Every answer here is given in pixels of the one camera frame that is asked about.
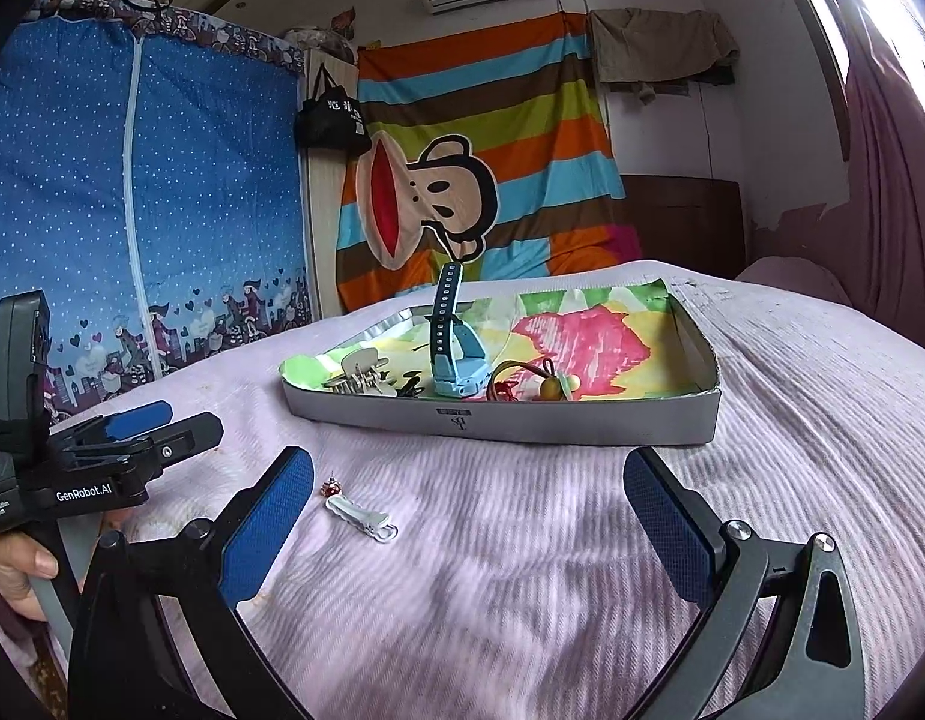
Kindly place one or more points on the pink curtain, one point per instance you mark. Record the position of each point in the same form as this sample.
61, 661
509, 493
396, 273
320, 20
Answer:
874, 243

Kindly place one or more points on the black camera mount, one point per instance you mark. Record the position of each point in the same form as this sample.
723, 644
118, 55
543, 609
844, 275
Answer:
24, 346

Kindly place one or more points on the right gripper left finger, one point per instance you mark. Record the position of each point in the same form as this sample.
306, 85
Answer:
124, 662

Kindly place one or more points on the grey cardboard tray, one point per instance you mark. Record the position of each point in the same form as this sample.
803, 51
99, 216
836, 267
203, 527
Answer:
555, 418

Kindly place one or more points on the black hanging bag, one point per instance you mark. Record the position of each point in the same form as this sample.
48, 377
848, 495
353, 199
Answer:
331, 120

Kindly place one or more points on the white hair clip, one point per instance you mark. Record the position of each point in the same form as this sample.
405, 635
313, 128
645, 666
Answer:
378, 526

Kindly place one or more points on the blue fabric wardrobe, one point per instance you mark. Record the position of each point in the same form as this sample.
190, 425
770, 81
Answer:
151, 187

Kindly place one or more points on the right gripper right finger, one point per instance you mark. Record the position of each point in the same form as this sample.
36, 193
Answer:
809, 663

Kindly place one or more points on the brown hanging cloth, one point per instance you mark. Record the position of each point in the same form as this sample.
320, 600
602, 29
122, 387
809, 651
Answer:
643, 49

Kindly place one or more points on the blue watch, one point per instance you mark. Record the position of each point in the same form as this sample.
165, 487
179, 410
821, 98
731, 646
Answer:
455, 344

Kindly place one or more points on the person's left hand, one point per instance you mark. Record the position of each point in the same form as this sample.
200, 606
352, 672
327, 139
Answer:
22, 559

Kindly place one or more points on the small red charm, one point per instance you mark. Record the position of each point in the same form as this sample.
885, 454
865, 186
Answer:
330, 488

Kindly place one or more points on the dark wooden headboard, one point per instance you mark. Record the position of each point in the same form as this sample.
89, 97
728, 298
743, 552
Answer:
689, 221

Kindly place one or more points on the striped monkey blanket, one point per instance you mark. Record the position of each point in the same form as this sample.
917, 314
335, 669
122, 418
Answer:
488, 150

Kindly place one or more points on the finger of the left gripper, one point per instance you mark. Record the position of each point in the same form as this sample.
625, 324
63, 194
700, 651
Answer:
177, 438
118, 426

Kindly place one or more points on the pink bed cover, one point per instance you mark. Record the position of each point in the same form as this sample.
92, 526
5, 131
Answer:
521, 585

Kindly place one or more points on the beige hair claw clip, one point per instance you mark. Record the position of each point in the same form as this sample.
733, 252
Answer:
364, 372

